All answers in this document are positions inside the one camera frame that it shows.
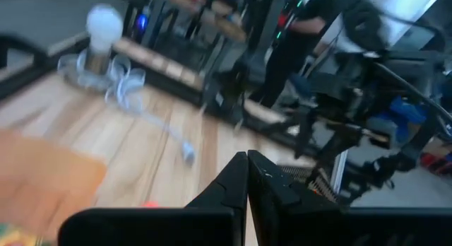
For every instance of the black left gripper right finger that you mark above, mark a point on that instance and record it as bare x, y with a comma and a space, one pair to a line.
318, 226

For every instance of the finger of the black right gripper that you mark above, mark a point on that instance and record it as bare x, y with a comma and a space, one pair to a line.
305, 133
330, 161

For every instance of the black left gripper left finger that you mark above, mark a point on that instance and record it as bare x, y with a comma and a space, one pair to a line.
159, 228

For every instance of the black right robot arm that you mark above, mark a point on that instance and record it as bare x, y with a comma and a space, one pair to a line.
363, 27

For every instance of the person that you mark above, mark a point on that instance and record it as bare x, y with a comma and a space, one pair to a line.
282, 62

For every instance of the blue plastic container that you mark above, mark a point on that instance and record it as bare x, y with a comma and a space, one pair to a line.
406, 113

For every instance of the orange translucent plastic bin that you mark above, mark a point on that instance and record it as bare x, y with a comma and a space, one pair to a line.
42, 175

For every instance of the white light bulb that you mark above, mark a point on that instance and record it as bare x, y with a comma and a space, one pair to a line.
104, 27

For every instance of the black aluminium table frame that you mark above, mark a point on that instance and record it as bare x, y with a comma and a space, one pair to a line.
183, 94

